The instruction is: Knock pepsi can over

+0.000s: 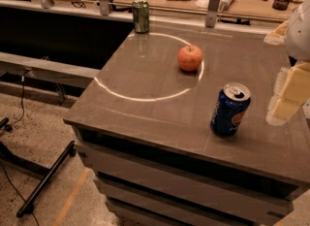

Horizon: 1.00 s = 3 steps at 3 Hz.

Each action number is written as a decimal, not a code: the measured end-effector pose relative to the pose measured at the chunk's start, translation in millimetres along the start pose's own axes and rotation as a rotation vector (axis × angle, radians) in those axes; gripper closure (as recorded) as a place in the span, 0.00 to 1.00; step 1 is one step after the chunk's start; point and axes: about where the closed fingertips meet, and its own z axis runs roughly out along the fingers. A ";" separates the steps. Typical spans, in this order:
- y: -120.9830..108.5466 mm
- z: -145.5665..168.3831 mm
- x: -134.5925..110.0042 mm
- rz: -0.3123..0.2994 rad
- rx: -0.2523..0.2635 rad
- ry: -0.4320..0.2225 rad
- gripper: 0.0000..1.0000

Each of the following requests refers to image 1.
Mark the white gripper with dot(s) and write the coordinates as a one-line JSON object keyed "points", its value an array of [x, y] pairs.
{"points": [[299, 34]]}

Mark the blue pepsi can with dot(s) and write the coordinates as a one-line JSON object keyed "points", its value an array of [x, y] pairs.
{"points": [[232, 103]]}

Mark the green soda can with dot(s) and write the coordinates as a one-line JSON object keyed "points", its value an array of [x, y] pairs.
{"points": [[140, 9]]}

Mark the dark round cup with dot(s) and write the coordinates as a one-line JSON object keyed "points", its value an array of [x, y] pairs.
{"points": [[281, 5]]}

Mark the red apple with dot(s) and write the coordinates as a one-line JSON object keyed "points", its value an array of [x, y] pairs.
{"points": [[190, 58]]}

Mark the grey drawer cabinet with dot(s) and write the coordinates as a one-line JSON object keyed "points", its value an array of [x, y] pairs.
{"points": [[143, 127]]}

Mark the black stand leg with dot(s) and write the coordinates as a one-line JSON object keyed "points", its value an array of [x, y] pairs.
{"points": [[48, 173]]}

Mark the metal bracket post right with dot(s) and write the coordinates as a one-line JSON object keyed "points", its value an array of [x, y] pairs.
{"points": [[212, 12]]}

